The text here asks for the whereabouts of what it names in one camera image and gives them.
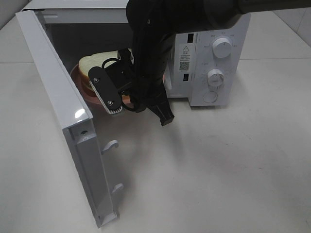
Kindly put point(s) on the white bread sandwich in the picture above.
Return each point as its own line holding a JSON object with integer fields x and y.
{"x": 88, "y": 62}

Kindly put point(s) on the white microwave door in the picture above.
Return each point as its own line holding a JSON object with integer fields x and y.
{"x": 74, "y": 117}

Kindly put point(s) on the white microwave knob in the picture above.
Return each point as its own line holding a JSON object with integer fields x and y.
{"x": 215, "y": 77}
{"x": 222, "y": 47}

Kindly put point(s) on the white warning label sticker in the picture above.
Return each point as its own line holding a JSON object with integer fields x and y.
{"x": 184, "y": 57}

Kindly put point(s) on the white lower microwave knob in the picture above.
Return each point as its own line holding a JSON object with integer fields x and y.
{"x": 215, "y": 77}

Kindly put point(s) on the white upper microwave knob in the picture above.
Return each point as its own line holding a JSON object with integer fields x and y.
{"x": 222, "y": 47}

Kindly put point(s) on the pink round plate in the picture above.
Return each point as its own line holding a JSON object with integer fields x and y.
{"x": 132, "y": 99}

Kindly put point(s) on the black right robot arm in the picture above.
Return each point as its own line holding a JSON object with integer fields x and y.
{"x": 155, "y": 23}

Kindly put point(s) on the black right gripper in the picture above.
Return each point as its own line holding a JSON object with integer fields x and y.
{"x": 151, "y": 48}

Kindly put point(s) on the white round door button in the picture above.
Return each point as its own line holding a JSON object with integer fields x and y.
{"x": 210, "y": 97}

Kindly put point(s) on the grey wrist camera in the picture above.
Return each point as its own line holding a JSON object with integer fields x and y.
{"x": 107, "y": 84}

